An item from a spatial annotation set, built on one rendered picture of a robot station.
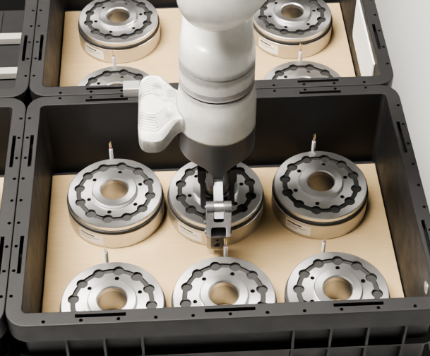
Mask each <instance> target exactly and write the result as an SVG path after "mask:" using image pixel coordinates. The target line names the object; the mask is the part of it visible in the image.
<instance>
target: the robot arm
mask: <svg viewBox="0 0 430 356"><path fill-rule="evenodd" d="M265 2H266V0H177V5H178V7H179V10H180V11H181V32H180V38H179V87H178V90H175V89H174V88H173V87H172V86H171V85H170V84H169V83H168V82H167V81H166V80H165V79H163V78H162V77H159V76H146V77H145V78H143V79H142V81H141V83H140V87H139V96H138V140H139V145H140V147H141V149H142V150H143V151H145V152H147V153H158V152H161V151H163V150H164V149H165V148H166V147H167V146H168V145H169V143H170V142H171V141H172V139H173V138H174V137H175V136H176V135H177V134H178V140H179V147H180V149H181V151H182V153H183V154H184V155H185V156H186V157H187V158H188V159H189V160H190V161H191V162H193V163H195V164H197V175H198V183H199V184H200V193H201V208H202V209H204V210H205V220H204V225H205V227H206V230H205V235H206V238H207V248H208V249H224V244H225V245H226V239H227V246H228V237H230V236H231V233H232V229H231V221H232V210H233V207H234V184H235V183H236V181H237V164H239V163H240V162H242V161H243V160H245V159H246V158H247V157H248V156H249V155H250V153H251V151H252V150H253V147H254V144H255V133H256V86H255V70H256V43H255V36H254V30H253V15H254V14H255V13H256V12H257V11H258V10H259V9H260V7H262V5H263V4H264V3H265ZM228 188H229V194H228V195H227V196H226V197H223V196H224V195H225V194H226V193H227V190H228ZM206 195H207V196H210V197H207V196H206ZM224 238H225V243H224Z"/></svg>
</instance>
